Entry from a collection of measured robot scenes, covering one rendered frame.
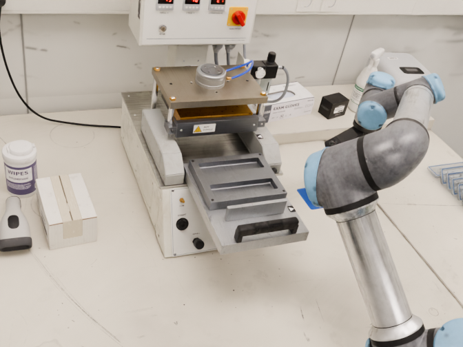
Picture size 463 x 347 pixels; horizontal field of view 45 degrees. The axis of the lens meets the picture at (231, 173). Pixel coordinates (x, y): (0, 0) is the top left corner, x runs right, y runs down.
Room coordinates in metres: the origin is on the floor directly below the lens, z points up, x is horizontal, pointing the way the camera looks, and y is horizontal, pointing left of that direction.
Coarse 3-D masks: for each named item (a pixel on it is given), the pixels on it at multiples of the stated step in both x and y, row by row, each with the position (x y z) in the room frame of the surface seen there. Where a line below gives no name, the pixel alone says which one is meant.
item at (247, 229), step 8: (240, 224) 0.90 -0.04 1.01; (248, 224) 0.90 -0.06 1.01; (256, 224) 0.91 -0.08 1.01; (264, 224) 0.91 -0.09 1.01; (272, 224) 0.92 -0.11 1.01; (280, 224) 0.93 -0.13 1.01; (288, 224) 0.93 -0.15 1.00; (296, 224) 0.94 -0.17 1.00; (240, 232) 0.88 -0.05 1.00; (248, 232) 0.89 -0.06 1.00; (256, 232) 0.90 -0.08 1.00; (264, 232) 0.91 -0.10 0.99; (240, 240) 0.88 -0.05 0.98
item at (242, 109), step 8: (176, 112) 1.22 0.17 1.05; (184, 112) 1.22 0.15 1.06; (192, 112) 1.23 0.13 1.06; (200, 112) 1.23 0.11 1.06; (208, 112) 1.24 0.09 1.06; (216, 112) 1.25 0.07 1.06; (224, 112) 1.26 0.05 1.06; (232, 112) 1.27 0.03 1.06; (240, 112) 1.28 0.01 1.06; (248, 112) 1.28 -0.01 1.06
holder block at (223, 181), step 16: (192, 160) 1.11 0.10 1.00; (208, 160) 1.12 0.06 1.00; (224, 160) 1.13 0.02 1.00; (240, 160) 1.16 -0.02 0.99; (256, 160) 1.18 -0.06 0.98; (208, 176) 1.06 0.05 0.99; (224, 176) 1.07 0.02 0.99; (240, 176) 1.08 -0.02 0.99; (256, 176) 1.10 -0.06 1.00; (272, 176) 1.11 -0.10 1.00; (208, 192) 1.00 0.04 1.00; (224, 192) 1.03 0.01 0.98; (240, 192) 1.04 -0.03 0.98; (256, 192) 1.04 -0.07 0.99; (272, 192) 1.05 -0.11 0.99; (208, 208) 0.97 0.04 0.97; (224, 208) 0.98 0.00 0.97
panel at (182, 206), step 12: (180, 192) 1.07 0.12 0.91; (180, 204) 1.06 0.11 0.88; (192, 204) 1.08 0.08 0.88; (180, 216) 1.05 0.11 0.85; (192, 216) 1.06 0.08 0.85; (192, 228) 1.05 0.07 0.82; (204, 228) 1.06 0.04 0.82; (180, 240) 1.02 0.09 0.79; (192, 240) 1.04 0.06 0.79; (204, 240) 1.05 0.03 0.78; (180, 252) 1.01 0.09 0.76; (192, 252) 1.03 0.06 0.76
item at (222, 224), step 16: (192, 176) 1.08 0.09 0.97; (192, 192) 1.04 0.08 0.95; (240, 208) 0.95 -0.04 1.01; (256, 208) 0.97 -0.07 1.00; (272, 208) 0.99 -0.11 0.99; (208, 224) 0.93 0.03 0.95; (224, 224) 0.93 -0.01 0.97; (304, 224) 0.98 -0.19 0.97; (224, 240) 0.88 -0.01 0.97; (256, 240) 0.90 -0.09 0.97; (272, 240) 0.92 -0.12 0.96; (288, 240) 0.94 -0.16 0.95; (304, 240) 0.96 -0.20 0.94
